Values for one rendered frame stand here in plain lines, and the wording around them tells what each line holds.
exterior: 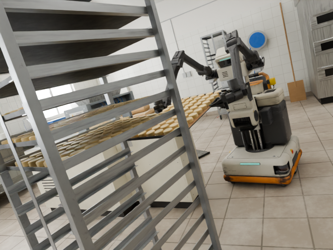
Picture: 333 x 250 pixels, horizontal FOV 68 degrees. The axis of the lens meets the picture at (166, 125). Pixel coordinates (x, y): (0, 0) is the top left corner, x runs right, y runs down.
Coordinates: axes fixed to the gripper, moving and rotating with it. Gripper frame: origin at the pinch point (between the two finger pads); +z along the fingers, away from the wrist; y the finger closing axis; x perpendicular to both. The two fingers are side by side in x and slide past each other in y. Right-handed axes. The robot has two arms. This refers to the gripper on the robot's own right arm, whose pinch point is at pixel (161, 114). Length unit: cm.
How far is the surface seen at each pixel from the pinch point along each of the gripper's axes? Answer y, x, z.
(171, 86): 23, 5, 54
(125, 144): -2.8, -27.4, 24.4
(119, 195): -1, -28, 85
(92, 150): 18, -29, 86
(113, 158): -5.6, -35.4, 33.0
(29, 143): 27, -44, 89
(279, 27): -2, 318, -345
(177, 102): 15, 5, 55
